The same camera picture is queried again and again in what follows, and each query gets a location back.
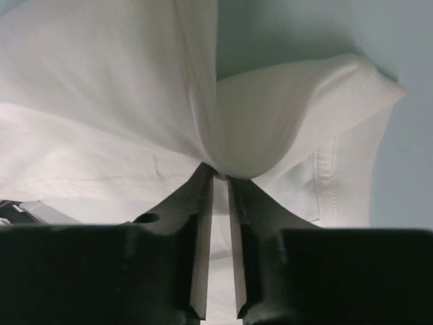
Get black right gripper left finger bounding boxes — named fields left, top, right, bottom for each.
left=128, top=164, right=214, bottom=320

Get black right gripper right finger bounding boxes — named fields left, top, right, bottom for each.
left=227, top=177, right=319, bottom=320

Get white t shirt with print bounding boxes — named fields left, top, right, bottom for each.
left=1, top=1, right=405, bottom=324

